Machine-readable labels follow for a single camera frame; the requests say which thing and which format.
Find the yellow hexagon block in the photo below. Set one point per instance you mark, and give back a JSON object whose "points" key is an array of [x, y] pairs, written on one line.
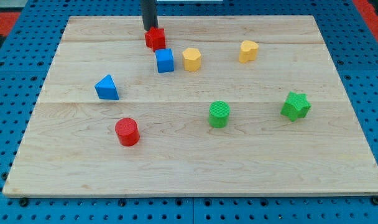
{"points": [[191, 59]]}

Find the yellow heart block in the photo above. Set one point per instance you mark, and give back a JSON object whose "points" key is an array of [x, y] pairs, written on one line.
{"points": [[248, 51]]}

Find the green cylinder block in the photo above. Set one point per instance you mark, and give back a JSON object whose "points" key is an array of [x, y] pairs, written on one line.
{"points": [[218, 114]]}

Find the blue cube block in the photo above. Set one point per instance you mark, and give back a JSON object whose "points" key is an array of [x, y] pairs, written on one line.
{"points": [[165, 60]]}

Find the red cylinder block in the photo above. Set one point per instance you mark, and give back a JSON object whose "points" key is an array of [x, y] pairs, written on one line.
{"points": [[127, 131]]}

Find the light wooden board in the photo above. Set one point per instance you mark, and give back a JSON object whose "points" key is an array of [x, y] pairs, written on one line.
{"points": [[70, 148]]}

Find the red star block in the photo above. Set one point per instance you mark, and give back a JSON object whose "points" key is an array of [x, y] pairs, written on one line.
{"points": [[155, 39]]}

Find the blue triangle block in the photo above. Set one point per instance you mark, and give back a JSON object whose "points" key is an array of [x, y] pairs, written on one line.
{"points": [[106, 89]]}

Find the green star block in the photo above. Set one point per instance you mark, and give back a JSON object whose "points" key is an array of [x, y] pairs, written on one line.
{"points": [[295, 106]]}

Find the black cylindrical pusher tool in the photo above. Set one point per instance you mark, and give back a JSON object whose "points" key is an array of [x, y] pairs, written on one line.
{"points": [[149, 14]]}

